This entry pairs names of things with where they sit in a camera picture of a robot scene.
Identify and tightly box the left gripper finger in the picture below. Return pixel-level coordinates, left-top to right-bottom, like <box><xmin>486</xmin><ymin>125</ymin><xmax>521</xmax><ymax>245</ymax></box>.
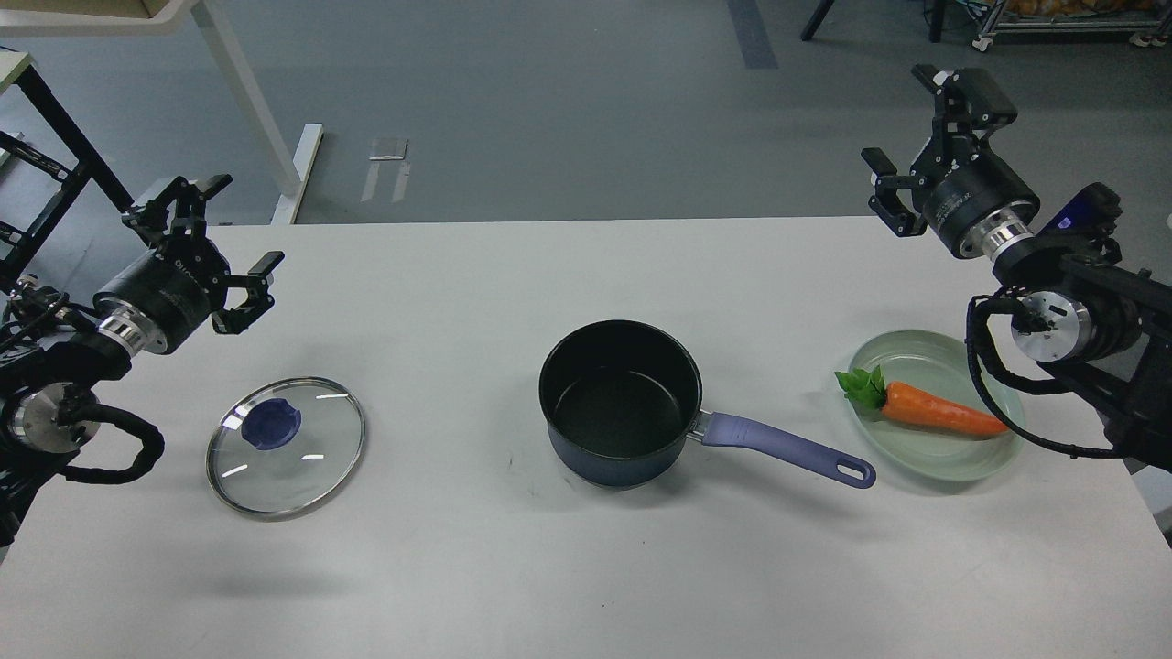
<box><xmin>211</xmin><ymin>251</ymin><xmax>286</xmax><ymax>337</ymax></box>
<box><xmin>121</xmin><ymin>174</ymin><xmax>233</xmax><ymax>249</ymax></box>

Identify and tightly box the metal cart with wheels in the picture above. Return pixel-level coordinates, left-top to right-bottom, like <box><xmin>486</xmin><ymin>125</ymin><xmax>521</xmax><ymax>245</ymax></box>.
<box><xmin>970</xmin><ymin>1</ymin><xmax>1168</xmax><ymax>50</ymax></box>

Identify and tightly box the white desk with leg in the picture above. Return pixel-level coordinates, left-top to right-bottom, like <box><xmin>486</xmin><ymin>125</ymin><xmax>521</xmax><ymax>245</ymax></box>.
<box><xmin>1</xmin><ymin>1</ymin><xmax>325</xmax><ymax>225</ymax></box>

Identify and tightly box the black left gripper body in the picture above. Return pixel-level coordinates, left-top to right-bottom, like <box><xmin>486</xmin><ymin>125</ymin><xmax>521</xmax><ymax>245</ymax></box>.
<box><xmin>93</xmin><ymin>220</ymin><xmax>230</xmax><ymax>355</ymax></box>

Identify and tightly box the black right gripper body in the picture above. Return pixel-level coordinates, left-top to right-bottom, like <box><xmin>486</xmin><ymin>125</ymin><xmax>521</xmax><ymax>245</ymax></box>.
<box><xmin>906</xmin><ymin>137</ymin><xmax>1041</xmax><ymax>259</ymax></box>

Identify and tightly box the glass pot lid blue knob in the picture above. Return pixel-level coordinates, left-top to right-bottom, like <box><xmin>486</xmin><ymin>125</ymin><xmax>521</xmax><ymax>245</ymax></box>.
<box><xmin>205</xmin><ymin>376</ymin><xmax>367</xmax><ymax>521</ymax></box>

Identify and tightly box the orange toy carrot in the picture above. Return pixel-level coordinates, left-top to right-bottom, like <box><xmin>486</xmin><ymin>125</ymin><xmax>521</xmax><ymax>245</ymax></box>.
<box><xmin>833</xmin><ymin>366</ymin><xmax>1009</xmax><ymax>439</ymax></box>

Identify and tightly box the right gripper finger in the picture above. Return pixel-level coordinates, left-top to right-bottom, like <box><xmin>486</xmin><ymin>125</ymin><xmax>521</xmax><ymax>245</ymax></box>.
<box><xmin>861</xmin><ymin>147</ymin><xmax>929</xmax><ymax>238</ymax></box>
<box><xmin>911</xmin><ymin>64</ymin><xmax>1018</xmax><ymax>152</ymax></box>

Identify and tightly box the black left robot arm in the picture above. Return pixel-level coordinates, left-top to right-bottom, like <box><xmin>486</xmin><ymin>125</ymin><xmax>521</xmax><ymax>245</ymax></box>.
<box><xmin>1</xmin><ymin>174</ymin><xmax>285</xmax><ymax>549</ymax></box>

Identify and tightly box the blue saucepan with handle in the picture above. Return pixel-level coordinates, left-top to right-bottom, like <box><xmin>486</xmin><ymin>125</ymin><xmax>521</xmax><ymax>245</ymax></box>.
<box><xmin>538</xmin><ymin>319</ymin><xmax>875</xmax><ymax>489</ymax></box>

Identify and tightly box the black metal shelf frame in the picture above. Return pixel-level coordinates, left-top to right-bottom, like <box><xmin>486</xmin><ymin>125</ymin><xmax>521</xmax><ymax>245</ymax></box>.
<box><xmin>4</xmin><ymin>49</ymin><xmax>136</xmax><ymax>297</ymax></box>

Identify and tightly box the pale green plate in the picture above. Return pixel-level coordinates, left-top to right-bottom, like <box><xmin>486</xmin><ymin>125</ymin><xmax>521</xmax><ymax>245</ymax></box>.
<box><xmin>834</xmin><ymin>330</ymin><xmax>1026</xmax><ymax>482</ymax></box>

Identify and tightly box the black furniture leg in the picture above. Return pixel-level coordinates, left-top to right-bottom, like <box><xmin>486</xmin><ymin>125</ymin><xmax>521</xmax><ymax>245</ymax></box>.
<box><xmin>799</xmin><ymin>0</ymin><xmax>836</xmax><ymax>42</ymax></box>

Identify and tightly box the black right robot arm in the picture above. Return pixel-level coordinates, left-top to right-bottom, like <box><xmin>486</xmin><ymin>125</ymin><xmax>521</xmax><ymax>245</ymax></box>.
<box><xmin>861</xmin><ymin>64</ymin><xmax>1171</xmax><ymax>470</ymax></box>

